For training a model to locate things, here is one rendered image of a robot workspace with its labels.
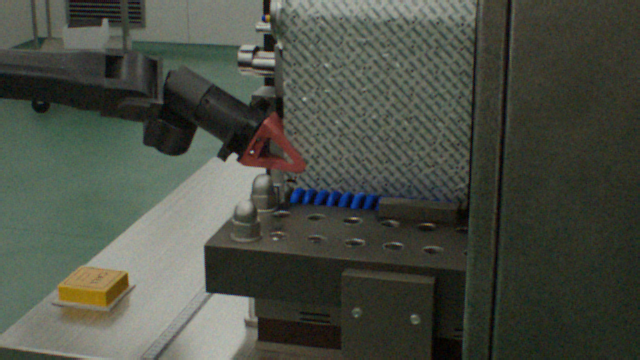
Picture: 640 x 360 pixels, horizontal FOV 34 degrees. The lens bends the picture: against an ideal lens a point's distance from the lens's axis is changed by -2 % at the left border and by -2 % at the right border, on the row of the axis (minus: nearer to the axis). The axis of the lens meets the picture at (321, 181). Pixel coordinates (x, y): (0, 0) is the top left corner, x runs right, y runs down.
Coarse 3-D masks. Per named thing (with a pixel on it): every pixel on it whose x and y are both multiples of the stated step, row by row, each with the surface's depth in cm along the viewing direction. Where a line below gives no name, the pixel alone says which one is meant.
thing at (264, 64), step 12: (276, 48) 138; (252, 60) 140; (264, 60) 140; (276, 60) 138; (264, 72) 140; (276, 72) 139; (276, 84) 139; (252, 96) 141; (264, 96) 140; (276, 96) 140; (276, 108) 140; (276, 144) 143; (276, 180) 144
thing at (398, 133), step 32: (288, 96) 131; (320, 96) 130; (352, 96) 129; (384, 96) 128; (416, 96) 127; (448, 96) 126; (288, 128) 133; (320, 128) 132; (352, 128) 131; (384, 128) 130; (416, 128) 129; (448, 128) 128; (288, 160) 134; (320, 160) 133; (352, 160) 132; (384, 160) 131; (416, 160) 130; (448, 160) 129; (352, 192) 133; (384, 192) 132; (416, 192) 131; (448, 192) 130
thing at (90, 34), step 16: (32, 0) 557; (48, 0) 637; (32, 16) 560; (48, 16) 639; (48, 32) 642; (64, 32) 610; (80, 32) 610; (96, 32) 611; (128, 32) 651; (48, 48) 618; (64, 48) 613; (80, 48) 613; (96, 48) 614; (112, 48) 616; (128, 48) 616
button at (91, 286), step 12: (72, 276) 136; (84, 276) 136; (96, 276) 136; (108, 276) 136; (120, 276) 136; (60, 288) 133; (72, 288) 133; (84, 288) 133; (96, 288) 133; (108, 288) 133; (120, 288) 136; (60, 300) 134; (72, 300) 133; (84, 300) 133; (96, 300) 132; (108, 300) 133
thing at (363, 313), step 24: (360, 288) 113; (384, 288) 112; (408, 288) 112; (432, 288) 111; (360, 312) 113; (384, 312) 113; (408, 312) 112; (432, 312) 112; (360, 336) 115; (384, 336) 114; (408, 336) 113; (432, 336) 113
